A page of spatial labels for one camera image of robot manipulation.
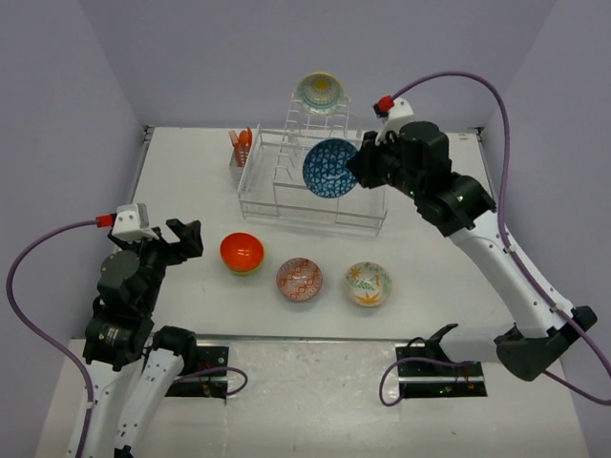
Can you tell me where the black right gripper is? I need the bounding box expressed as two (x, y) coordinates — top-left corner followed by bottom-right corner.
(347, 127), (424, 199)

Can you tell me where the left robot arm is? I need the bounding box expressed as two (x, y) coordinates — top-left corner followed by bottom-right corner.
(66, 219), (203, 457)

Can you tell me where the orange plastic fork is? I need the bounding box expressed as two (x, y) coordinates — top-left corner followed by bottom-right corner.
(228, 130), (240, 149)

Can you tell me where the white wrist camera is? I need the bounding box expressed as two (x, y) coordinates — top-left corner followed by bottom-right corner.
(373, 95), (414, 145)
(111, 203), (159, 243)

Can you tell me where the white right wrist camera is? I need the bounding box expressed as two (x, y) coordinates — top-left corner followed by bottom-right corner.
(373, 95), (414, 145)

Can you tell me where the blue triangle patterned bowl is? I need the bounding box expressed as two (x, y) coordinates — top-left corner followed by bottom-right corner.
(302, 138), (358, 198)

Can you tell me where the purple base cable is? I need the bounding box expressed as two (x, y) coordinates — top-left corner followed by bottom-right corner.
(378, 358), (478, 406)
(171, 366), (248, 396)

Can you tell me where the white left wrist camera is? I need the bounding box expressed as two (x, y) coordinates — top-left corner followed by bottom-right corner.
(111, 203), (159, 243)

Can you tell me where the white wire dish rack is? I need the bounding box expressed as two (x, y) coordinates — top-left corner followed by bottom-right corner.
(236, 93), (389, 238)

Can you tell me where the yellow rimmed patterned bowl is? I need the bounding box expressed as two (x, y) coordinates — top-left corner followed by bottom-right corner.
(294, 72), (345, 116)

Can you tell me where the lime green bowl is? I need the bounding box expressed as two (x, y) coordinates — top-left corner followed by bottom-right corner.
(228, 264), (262, 276)

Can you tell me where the orange plastic spoon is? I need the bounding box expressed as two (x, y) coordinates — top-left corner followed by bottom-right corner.
(238, 128), (253, 152)

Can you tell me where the red patterned bowl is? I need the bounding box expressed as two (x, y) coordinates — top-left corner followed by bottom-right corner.
(276, 258), (324, 302)

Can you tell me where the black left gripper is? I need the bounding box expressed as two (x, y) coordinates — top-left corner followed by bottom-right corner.
(110, 217), (202, 312)

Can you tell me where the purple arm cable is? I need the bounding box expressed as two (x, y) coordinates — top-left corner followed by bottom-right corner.
(376, 71), (611, 406)
(5, 214), (116, 458)

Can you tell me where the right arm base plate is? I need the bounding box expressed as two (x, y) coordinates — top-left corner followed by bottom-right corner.
(395, 338), (488, 399)

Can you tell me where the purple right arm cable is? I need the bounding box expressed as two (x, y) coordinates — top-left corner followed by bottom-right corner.
(376, 71), (611, 406)

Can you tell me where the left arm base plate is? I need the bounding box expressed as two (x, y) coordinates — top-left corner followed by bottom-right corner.
(166, 343), (229, 400)

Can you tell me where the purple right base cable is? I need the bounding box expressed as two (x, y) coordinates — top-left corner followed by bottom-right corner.
(378, 358), (478, 406)

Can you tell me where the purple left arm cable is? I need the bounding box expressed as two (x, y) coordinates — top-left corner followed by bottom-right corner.
(5, 214), (116, 458)

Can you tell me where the white bowl orange flower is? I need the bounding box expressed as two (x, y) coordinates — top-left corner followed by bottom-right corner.
(343, 261), (393, 308)

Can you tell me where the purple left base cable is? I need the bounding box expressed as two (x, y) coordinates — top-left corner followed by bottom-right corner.
(171, 366), (248, 396)

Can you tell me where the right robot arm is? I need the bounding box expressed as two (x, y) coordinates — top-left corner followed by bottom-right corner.
(347, 121), (598, 382)

